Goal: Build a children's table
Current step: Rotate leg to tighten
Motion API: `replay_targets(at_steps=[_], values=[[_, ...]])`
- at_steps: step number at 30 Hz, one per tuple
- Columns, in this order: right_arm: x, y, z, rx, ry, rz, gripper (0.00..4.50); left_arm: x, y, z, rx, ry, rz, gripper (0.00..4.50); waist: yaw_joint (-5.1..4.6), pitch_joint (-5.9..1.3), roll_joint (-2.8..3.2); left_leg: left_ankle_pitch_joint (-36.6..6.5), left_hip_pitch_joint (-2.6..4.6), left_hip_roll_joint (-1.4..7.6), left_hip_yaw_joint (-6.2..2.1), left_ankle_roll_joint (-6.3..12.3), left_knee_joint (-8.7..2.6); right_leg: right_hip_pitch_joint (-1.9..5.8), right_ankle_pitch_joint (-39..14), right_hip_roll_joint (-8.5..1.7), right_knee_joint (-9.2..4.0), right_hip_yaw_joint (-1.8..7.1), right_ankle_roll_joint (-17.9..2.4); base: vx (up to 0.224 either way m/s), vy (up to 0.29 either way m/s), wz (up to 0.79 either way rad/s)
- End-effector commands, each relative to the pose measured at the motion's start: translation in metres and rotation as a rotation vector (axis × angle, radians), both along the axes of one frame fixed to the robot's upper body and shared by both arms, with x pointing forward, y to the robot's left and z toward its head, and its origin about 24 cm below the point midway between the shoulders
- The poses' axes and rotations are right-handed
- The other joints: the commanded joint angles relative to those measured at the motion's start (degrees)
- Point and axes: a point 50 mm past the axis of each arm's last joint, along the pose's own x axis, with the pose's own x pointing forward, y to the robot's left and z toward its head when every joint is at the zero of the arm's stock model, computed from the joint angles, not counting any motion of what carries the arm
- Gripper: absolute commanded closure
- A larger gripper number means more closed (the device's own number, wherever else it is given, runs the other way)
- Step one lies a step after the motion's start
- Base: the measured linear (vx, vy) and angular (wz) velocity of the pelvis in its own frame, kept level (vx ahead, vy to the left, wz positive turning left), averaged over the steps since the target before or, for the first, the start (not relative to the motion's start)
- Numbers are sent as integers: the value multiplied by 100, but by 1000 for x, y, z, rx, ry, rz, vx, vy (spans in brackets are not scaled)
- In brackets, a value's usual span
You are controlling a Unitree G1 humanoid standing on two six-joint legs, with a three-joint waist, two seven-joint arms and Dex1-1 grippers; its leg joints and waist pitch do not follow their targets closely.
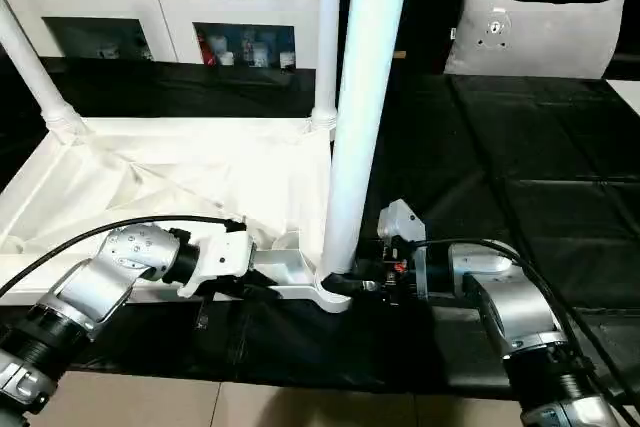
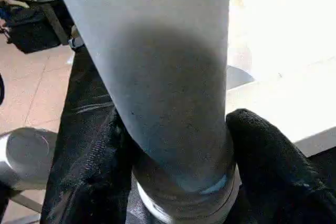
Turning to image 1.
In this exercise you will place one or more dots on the white plastic table top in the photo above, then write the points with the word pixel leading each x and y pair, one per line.
pixel 150 147

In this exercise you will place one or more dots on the white plastic table leg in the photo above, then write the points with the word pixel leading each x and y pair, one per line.
pixel 327 22
pixel 360 97
pixel 30 62

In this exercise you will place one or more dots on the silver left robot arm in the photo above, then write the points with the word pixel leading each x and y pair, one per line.
pixel 135 247

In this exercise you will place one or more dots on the black work mat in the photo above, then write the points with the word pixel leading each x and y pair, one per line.
pixel 525 147

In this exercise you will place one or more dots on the black speaker box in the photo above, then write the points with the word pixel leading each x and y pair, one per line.
pixel 425 7

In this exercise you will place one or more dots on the grey cushion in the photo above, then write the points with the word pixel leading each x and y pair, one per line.
pixel 550 37

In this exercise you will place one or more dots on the white flat board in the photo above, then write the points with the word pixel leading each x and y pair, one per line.
pixel 630 92

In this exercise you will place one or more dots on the white glass-door cabinet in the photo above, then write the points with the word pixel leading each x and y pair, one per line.
pixel 100 2

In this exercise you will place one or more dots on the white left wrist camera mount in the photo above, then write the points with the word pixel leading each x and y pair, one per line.
pixel 225 252

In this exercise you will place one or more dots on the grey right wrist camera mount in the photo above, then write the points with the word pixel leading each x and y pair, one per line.
pixel 400 222

